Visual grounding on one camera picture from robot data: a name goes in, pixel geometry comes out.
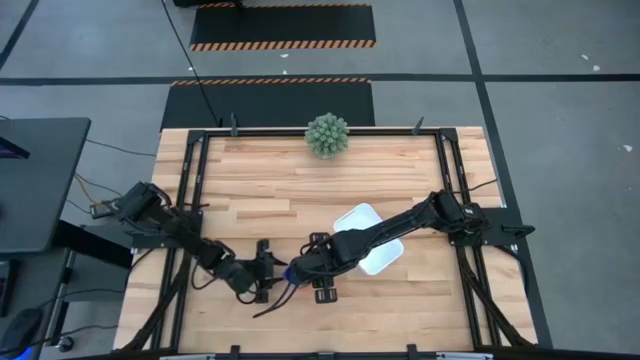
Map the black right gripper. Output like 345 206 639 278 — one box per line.
289 232 338 305

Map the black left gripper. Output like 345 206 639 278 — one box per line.
252 238 289 305

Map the white plastic basket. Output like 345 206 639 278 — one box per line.
333 202 405 276

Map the green potted succulent plant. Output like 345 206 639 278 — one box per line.
304 112 351 160

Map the black hazard-striped floor mat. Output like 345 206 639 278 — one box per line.
188 3 377 52
159 77 376 132

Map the dark grey desk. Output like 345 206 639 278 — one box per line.
0 117 92 256

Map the black computer mouse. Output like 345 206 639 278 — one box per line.
0 307 44 357

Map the black aluminium rig frame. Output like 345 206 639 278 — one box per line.
113 113 540 360

